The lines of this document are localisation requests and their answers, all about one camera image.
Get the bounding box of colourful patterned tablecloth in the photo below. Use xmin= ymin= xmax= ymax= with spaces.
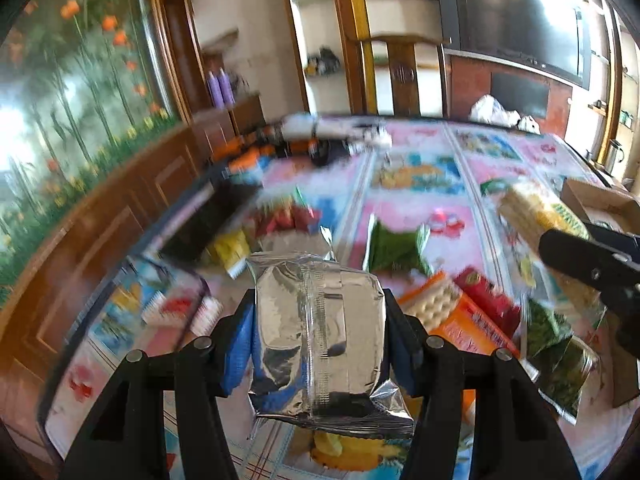
xmin=38 ymin=119 xmax=639 ymax=479

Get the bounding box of purple bottle right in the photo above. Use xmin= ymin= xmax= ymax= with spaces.
xmin=217 ymin=70 xmax=235 ymax=106

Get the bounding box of wall mounted television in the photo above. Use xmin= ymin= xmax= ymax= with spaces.
xmin=438 ymin=0 xmax=591 ymax=88

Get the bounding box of purple bottle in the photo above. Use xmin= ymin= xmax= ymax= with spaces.
xmin=217 ymin=70 xmax=235 ymax=106
xmin=206 ymin=72 xmax=226 ymax=110

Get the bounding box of red white small packet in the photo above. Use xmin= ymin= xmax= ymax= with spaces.
xmin=141 ymin=292 xmax=224 ymax=337

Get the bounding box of cardboard box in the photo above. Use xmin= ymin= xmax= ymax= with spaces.
xmin=561 ymin=179 xmax=639 ymax=408

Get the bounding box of white plastic bag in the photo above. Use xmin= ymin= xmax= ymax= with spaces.
xmin=469 ymin=94 xmax=540 ymax=134

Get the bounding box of flower mural panel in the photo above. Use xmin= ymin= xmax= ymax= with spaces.
xmin=1 ymin=0 xmax=179 ymax=297

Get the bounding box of orange black cloth pile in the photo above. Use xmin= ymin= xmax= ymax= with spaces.
xmin=212 ymin=113 xmax=393 ymax=174

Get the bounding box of wooden chair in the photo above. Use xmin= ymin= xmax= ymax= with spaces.
xmin=347 ymin=34 xmax=452 ymax=118

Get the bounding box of red green snack bag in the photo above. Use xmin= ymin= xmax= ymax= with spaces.
xmin=252 ymin=188 xmax=322 ymax=238

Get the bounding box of orange cracker packet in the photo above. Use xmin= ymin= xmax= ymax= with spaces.
xmin=398 ymin=272 xmax=520 ymax=358

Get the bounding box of purple bottle left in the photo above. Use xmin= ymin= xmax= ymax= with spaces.
xmin=206 ymin=72 xmax=226 ymax=110

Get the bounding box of yellow cracker sleeve packet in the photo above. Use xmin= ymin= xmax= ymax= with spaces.
xmin=498 ymin=179 xmax=605 ymax=330

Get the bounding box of silver foil snack packet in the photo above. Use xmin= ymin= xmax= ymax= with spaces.
xmin=248 ymin=252 xmax=414 ymax=439

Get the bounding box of red snack packet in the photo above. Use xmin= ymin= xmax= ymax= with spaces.
xmin=454 ymin=266 xmax=522 ymax=338

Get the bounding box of black tablet device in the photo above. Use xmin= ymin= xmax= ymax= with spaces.
xmin=130 ymin=166 xmax=262 ymax=268

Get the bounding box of green pea snack packet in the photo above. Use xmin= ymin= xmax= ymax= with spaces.
xmin=526 ymin=298 xmax=599 ymax=425

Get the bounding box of yellow snack packet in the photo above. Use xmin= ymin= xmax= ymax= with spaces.
xmin=201 ymin=229 xmax=250 ymax=280

